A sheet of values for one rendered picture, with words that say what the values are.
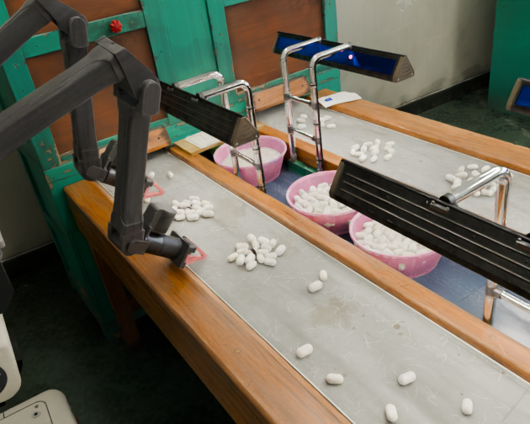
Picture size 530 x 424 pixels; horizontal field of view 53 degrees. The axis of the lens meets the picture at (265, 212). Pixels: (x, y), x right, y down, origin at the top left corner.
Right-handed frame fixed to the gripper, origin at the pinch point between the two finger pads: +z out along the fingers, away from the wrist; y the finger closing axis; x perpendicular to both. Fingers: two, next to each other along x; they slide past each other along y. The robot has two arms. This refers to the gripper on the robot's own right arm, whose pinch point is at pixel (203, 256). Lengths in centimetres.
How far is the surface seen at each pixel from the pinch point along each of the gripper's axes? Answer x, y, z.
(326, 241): -18.1, -18.8, 20.2
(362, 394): 1, -59, 3
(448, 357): -12, -64, 17
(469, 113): -118, 120, 254
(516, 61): -156, 96, 241
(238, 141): -31.5, -4.4, -8.6
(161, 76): -40, 74, 4
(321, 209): -23.8, -0.8, 32.2
